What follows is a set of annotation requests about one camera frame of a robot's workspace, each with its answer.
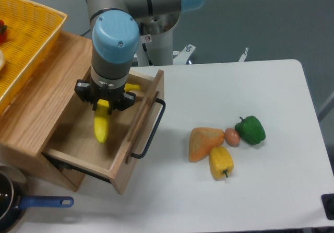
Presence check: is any blue handled saucepan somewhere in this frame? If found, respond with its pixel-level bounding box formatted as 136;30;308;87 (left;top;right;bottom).
1;166;74;232

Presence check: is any yellow bell pepper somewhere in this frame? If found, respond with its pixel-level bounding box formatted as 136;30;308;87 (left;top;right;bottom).
209;146;234;180

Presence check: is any green bell pepper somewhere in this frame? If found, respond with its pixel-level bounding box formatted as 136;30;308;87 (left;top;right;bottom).
234;115;266;145

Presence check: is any black corner fixture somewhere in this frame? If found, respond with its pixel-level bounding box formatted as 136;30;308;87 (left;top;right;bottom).
321;193;334;220

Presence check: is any orange triangular bread piece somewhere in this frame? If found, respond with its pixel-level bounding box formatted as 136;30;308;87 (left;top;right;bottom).
188;127;224;162

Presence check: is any brown egg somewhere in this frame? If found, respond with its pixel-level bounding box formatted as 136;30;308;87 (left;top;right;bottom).
225;128;240;147

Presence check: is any yellow banana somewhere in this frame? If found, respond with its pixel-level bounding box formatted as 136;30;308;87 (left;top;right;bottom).
93;83;141;143

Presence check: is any red tomato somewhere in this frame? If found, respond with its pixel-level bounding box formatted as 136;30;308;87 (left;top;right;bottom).
0;19;7;43

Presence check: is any white metal bracket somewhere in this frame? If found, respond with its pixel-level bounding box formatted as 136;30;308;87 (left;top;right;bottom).
132;44;249;66

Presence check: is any open wooden top drawer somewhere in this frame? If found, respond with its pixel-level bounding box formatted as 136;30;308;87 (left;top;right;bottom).
42;67;164;194

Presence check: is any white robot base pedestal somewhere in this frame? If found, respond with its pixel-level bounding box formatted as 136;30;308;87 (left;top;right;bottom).
136;12;180;67

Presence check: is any black drawer handle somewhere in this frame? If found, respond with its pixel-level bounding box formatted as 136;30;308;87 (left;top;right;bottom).
130;98;166;159

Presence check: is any white round vegetable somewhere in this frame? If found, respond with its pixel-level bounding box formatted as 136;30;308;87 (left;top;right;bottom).
0;50;6;69

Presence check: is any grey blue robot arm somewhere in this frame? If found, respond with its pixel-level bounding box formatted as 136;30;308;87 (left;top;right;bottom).
75;0;205;113

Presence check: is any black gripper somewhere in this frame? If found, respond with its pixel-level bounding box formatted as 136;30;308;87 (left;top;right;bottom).
74;79;136;115

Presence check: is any wooden drawer cabinet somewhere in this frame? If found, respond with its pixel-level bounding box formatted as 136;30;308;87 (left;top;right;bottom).
1;32;109;191

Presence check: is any yellow plastic basket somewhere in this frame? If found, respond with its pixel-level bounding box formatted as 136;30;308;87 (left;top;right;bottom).
1;0;67;111

